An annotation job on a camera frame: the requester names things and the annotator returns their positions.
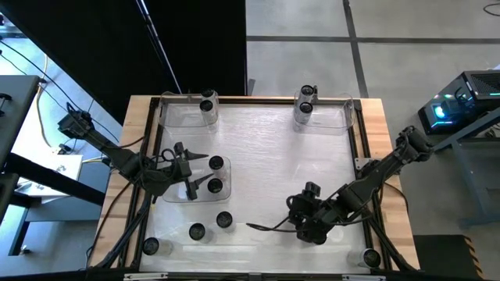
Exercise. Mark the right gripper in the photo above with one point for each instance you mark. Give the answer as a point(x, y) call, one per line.
point(310, 212)

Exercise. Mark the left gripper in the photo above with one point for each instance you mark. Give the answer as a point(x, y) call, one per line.
point(177, 171)

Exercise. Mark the computer case with lights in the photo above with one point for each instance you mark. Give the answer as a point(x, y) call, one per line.
point(480, 84)

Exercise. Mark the black crate hazard stripes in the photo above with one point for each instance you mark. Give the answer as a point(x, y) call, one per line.
point(441, 257)

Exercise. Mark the clear plastic bin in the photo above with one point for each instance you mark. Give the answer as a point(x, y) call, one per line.
point(179, 117)
point(211, 197)
point(332, 117)

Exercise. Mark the black partition panel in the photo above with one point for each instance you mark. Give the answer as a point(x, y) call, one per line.
point(117, 39)

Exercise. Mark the silver partition pole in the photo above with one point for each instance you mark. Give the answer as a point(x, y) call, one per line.
point(158, 43)

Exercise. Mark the grey metal workbench frame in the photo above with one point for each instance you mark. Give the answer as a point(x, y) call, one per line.
point(465, 164)

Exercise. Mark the silver mounting bracket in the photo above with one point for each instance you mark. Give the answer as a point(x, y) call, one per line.
point(146, 276)
point(363, 278)

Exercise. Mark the white cardboard box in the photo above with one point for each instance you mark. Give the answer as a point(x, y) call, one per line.
point(58, 168)

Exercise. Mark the black-capped vial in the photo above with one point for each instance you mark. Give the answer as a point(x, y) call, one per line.
point(197, 231)
point(215, 186)
point(216, 162)
point(151, 246)
point(307, 90)
point(208, 93)

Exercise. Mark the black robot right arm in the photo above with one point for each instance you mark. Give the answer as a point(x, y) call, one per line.
point(375, 175)

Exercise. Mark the dark grey desk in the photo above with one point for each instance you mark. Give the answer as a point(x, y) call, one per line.
point(15, 109)

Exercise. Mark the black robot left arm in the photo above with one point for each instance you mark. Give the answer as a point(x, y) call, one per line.
point(113, 153)

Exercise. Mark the black aluminium table frame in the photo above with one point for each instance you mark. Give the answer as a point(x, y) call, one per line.
point(254, 100)

